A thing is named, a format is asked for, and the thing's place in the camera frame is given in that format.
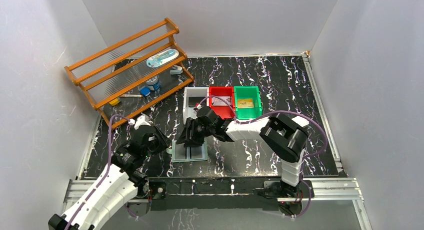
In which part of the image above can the white magnetic stripe card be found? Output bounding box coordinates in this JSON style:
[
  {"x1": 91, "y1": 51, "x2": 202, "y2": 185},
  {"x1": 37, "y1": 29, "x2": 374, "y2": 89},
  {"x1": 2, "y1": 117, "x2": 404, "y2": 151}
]
[{"x1": 211, "y1": 96, "x2": 232, "y2": 106}]

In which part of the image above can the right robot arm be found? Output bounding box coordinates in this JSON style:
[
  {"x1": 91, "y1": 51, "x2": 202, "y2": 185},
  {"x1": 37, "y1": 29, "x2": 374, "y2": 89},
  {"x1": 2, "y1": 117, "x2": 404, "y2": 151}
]
[{"x1": 176, "y1": 107, "x2": 312, "y2": 187}]

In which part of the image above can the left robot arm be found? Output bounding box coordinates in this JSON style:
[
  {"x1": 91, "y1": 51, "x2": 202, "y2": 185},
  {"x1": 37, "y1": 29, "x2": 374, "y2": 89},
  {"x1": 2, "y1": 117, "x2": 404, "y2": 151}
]
[{"x1": 48, "y1": 124, "x2": 171, "y2": 230}]

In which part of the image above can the gold card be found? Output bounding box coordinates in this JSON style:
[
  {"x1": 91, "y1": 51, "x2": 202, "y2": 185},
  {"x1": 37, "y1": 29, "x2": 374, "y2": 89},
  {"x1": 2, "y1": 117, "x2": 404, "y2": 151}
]
[{"x1": 237, "y1": 98, "x2": 255, "y2": 109}]

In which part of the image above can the red plastic bin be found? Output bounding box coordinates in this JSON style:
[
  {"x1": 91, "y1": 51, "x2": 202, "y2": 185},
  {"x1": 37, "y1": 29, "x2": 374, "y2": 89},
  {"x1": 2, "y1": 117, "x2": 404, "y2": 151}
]
[{"x1": 208, "y1": 86, "x2": 235, "y2": 119}]

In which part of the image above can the white plastic bin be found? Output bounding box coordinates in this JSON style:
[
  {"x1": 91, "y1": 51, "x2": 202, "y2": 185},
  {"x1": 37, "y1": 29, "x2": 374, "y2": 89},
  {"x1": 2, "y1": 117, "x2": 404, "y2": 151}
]
[{"x1": 182, "y1": 87, "x2": 210, "y2": 125}]

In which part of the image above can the green plastic bin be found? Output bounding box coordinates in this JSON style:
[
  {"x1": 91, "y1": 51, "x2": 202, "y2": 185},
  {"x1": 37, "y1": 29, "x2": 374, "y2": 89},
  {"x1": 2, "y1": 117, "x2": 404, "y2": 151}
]
[{"x1": 234, "y1": 86, "x2": 263, "y2": 120}]

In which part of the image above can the white marker pen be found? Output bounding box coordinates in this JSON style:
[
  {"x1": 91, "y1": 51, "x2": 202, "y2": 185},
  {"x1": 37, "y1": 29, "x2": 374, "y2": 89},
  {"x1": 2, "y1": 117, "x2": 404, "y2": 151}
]
[{"x1": 120, "y1": 94, "x2": 143, "y2": 98}]

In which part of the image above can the blue small block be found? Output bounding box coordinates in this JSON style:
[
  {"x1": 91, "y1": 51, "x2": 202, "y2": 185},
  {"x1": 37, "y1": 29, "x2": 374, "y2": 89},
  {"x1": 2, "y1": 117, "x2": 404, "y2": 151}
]
[{"x1": 139, "y1": 87, "x2": 151, "y2": 97}]

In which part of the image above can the yellow small block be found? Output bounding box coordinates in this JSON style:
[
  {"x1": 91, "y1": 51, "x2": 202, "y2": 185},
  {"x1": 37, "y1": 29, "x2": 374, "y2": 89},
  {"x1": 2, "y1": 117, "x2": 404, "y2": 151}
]
[{"x1": 109, "y1": 98, "x2": 121, "y2": 106}]

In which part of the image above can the light blue white stapler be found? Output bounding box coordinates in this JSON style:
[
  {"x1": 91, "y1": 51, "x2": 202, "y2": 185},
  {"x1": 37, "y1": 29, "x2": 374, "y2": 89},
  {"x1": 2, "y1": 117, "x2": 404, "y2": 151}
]
[{"x1": 169, "y1": 65, "x2": 183, "y2": 75}]

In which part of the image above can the orange wooden shelf rack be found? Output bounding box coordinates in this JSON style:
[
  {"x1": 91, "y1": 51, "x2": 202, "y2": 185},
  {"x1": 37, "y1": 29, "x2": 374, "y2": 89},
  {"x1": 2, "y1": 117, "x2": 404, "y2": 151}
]
[{"x1": 64, "y1": 17, "x2": 194, "y2": 129}]

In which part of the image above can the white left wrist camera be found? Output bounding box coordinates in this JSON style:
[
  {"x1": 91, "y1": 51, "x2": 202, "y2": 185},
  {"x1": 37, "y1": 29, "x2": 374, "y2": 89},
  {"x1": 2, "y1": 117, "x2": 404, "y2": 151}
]
[{"x1": 128, "y1": 114, "x2": 151, "y2": 130}]

